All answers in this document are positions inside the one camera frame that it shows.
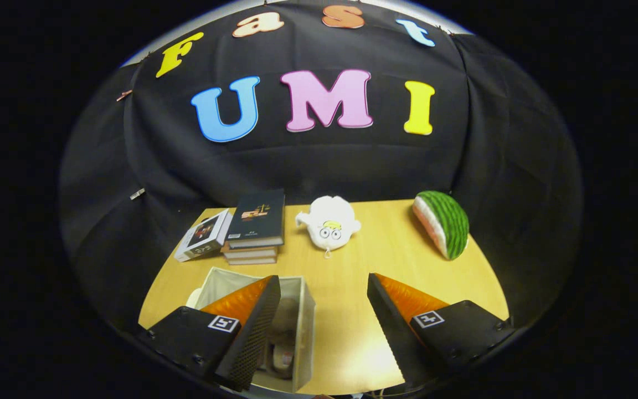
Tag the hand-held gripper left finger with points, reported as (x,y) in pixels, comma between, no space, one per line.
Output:
(252,332)

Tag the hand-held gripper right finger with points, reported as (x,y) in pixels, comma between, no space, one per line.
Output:
(394,332)

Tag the grey fabric storage box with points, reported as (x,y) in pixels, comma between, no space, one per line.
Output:
(305,332)

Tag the brown book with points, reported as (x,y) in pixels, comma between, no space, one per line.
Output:
(250,252)
(250,261)

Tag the white boxed book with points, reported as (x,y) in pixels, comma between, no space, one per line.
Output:
(202,235)

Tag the dark navy hardcover book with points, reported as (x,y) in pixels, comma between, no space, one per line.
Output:
(258,219)

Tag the watermelon slice plush toy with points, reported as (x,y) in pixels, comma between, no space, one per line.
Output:
(449,221)

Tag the white plush toy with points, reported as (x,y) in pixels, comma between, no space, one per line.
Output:
(327,213)

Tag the black backdrop cloth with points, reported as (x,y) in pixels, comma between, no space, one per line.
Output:
(352,160)

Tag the silver clip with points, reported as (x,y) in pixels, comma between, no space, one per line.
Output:
(137,193)

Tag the copper clip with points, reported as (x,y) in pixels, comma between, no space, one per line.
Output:
(124,95)

